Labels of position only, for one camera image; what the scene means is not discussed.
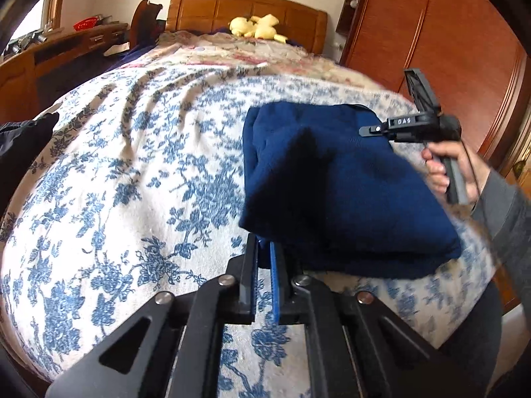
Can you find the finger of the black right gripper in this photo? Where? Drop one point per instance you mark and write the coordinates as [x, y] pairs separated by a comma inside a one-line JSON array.
[[381, 130]]

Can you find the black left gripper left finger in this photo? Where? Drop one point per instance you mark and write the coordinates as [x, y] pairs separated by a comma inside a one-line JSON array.
[[242, 299]]

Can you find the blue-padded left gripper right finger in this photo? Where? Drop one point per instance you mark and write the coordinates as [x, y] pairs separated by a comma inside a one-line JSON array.
[[287, 307]]

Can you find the navy blue suit jacket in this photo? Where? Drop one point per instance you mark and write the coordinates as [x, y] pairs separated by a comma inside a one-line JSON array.
[[336, 201]]

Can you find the grey right sleeve forearm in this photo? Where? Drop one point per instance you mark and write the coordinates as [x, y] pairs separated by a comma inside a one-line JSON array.
[[505, 211]]

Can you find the right hand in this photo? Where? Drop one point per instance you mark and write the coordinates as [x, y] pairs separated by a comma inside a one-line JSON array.
[[474, 170]]

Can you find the wooden door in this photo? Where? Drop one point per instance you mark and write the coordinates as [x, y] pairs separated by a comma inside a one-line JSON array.
[[516, 167]]

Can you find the wooden louvered wardrobe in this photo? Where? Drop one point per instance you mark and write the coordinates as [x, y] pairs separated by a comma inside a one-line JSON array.
[[470, 56]]

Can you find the blue floral white blanket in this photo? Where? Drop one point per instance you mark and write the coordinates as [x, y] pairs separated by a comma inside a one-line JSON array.
[[138, 191]]

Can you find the yellow plush toy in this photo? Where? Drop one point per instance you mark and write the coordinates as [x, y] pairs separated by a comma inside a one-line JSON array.
[[257, 27]]

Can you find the pink floral quilt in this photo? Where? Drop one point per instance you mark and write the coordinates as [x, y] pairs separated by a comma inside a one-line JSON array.
[[223, 49]]

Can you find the wooden headboard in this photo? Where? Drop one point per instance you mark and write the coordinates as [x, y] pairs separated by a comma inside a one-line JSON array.
[[299, 23]]

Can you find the dark wooden chair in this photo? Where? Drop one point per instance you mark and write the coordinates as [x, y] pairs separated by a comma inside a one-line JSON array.
[[145, 27]]

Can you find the black garment at bedside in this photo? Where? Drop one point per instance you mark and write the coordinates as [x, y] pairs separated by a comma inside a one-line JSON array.
[[21, 143]]

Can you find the wooden desk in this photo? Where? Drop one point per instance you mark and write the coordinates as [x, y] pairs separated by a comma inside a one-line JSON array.
[[20, 74]]

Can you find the red basket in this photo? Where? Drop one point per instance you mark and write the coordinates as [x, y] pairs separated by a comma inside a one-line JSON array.
[[86, 24]]

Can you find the window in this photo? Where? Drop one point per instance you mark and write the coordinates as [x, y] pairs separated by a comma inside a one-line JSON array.
[[45, 15]]

